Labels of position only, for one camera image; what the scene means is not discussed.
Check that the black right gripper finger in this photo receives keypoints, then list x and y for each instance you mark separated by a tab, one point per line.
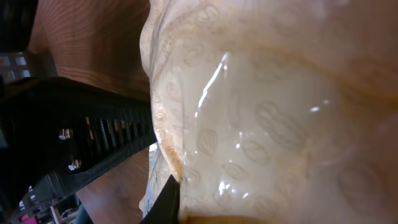
166	207

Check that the beige pouch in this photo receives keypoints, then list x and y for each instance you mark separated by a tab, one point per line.
276	111

